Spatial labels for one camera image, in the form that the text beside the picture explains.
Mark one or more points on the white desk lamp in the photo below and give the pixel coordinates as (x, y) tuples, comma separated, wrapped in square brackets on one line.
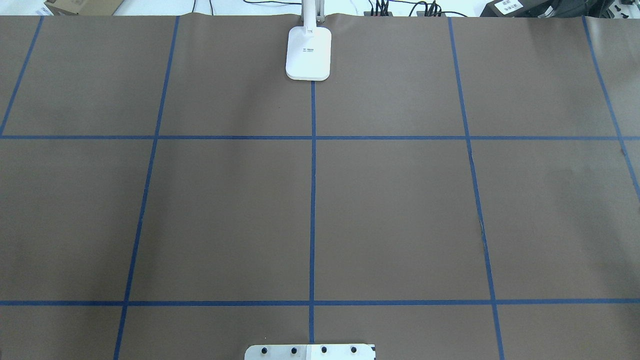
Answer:
[(309, 46)]

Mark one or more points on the black labelled box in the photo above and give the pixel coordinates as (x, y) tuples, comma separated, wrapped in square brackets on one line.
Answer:
[(519, 8)]

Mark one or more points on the brown cardboard box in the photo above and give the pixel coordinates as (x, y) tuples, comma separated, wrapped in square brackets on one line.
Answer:
[(83, 7)]

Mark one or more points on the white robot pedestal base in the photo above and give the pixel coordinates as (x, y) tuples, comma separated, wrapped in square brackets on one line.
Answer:
[(327, 351)]

